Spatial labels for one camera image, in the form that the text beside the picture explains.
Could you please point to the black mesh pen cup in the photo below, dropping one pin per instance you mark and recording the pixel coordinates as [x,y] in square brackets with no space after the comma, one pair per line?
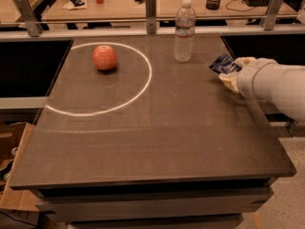
[213,4]

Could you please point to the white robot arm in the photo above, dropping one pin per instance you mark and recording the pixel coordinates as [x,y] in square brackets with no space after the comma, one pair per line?
[288,91]

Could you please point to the left metal bracket post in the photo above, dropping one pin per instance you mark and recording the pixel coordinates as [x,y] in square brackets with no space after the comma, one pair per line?
[33,27]

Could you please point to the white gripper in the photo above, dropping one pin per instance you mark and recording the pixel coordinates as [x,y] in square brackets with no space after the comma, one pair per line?
[252,77]

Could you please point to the metal bracket post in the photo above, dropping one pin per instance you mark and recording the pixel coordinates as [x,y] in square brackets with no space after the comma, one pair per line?
[151,16]
[33,27]
[267,22]

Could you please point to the right metal bracket post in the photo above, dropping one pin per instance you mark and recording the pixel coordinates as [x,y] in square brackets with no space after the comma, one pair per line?
[267,22]

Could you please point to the clear plastic water bottle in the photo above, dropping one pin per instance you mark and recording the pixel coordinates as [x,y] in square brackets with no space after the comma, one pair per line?
[184,32]

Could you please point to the middle metal bracket post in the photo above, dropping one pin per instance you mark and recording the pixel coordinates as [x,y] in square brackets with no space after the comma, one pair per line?
[151,16]

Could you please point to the blue rxbar blueberry wrapper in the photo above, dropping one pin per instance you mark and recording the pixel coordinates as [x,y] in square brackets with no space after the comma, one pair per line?
[224,64]

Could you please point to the wooden background desk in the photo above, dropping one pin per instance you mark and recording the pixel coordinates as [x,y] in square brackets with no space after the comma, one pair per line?
[129,10]

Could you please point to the red apple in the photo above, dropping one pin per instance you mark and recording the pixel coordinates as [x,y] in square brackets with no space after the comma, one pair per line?
[104,58]

